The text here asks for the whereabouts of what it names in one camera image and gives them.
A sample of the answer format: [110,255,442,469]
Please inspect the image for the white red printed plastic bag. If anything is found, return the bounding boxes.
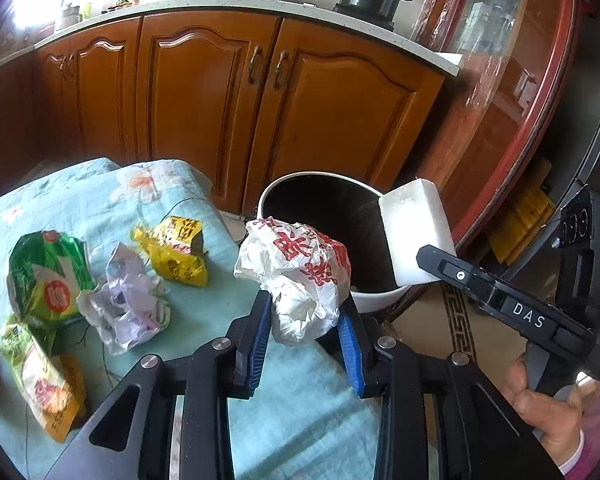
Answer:
[234,217,351,346]

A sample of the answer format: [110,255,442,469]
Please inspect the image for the white foam block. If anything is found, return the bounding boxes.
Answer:
[378,179,456,287]

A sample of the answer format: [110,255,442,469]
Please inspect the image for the white round trash bin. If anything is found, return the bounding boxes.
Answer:
[258,171,406,313]

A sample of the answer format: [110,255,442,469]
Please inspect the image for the person's right hand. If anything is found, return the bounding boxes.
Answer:
[500,354,582,466]

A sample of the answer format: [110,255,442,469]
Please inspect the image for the crumpled white paper wrapper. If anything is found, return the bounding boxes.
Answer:
[76,243,171,356]

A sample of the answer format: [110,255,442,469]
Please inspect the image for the green yellow snack pouch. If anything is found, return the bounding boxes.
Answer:
[0,315,86,443]

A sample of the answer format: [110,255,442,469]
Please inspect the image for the yellow snack wrapper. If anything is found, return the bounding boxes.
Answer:
[131,216,209,287]

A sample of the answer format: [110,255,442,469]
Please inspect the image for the light blue floral tablecloth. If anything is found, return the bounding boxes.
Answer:
[0,158,379,479]

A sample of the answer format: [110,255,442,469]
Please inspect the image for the crushed green soda can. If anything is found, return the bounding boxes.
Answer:
[6,230,95,330]

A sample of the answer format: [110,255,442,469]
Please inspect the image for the brown wooden base cabinets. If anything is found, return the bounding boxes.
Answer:
[0,10,443,214]

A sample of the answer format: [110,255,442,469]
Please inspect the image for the brown wooden door frame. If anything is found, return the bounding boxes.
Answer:
[405,0,579,247]

